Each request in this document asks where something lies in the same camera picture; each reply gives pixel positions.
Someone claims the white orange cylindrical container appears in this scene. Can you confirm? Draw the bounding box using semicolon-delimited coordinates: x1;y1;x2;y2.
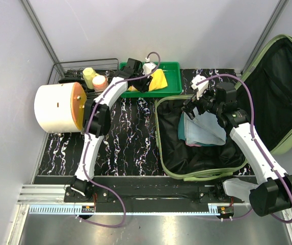
34;82;87;133

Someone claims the teal cloth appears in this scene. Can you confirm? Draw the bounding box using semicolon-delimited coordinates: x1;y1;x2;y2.
178;119;188;141

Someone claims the pink foam cup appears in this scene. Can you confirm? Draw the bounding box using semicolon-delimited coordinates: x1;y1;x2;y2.
92;75;109;92

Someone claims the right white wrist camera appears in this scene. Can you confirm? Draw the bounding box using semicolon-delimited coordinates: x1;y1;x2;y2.
191;75;208;99

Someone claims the green plastic tray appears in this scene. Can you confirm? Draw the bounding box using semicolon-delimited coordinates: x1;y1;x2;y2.
121;62;182;98

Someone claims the black wire rack basket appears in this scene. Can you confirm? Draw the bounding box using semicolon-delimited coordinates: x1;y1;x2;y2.
47;58;119;99

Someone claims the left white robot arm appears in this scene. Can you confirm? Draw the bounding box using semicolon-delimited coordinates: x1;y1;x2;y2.
70;58;158;202

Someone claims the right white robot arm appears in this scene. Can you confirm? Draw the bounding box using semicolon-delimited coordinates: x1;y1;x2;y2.
182;80;292;223

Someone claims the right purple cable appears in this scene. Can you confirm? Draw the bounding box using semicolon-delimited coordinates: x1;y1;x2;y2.
195;74;292;225

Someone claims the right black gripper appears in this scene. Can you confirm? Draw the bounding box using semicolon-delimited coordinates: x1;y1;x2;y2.
181;86;223;120

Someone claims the yellow towel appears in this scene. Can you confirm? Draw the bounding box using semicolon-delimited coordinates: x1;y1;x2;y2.
127;69;168;92

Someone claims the green hard-shell suitcase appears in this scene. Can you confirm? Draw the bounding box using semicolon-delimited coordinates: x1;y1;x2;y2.
155;35;292;182

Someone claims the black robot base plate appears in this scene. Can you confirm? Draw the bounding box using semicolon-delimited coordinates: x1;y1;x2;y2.
64;176;240;203

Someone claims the pink cloth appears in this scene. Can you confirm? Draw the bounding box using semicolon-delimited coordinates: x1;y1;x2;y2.
186;143;202;147

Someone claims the yellow plastic bottle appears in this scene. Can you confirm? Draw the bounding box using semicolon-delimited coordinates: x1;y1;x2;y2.
83;67;97;89

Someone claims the grey cloth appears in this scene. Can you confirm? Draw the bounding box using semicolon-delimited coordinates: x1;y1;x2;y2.
180;112;227;146

